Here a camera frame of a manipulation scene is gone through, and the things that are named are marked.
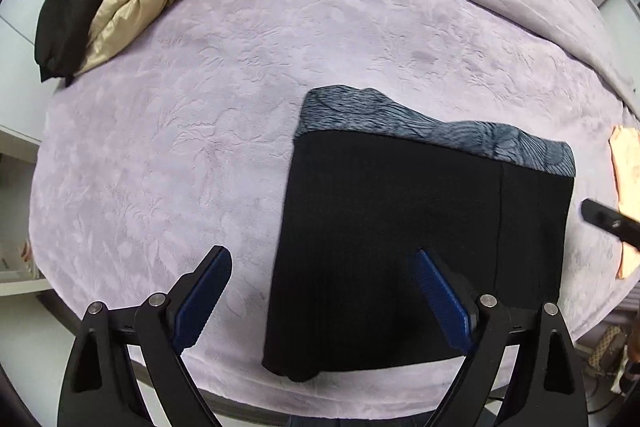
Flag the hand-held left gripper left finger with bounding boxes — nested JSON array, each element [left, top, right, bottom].
[[57, 245, 233, 427]]

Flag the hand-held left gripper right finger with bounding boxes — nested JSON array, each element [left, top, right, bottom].
[[415, 249, 588, 427]]

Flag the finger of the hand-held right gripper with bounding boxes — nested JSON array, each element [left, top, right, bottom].
[[581, 199, 640, 253]]

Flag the black pants with grey waistband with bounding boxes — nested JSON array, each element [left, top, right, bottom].
[[261, 85, 576, 383]]

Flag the peach cloth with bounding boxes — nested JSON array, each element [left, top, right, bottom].
[[609, 124, 640, 280]]

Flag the brown patterned bag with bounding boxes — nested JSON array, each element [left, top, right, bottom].
[[587, 324, 631, 378]]

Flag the lilac embossed blanket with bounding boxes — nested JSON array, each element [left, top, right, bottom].
[[27, 0, 640, 413]]

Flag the white cabinet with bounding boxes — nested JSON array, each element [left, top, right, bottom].
[[0, 124, 51, 295]]

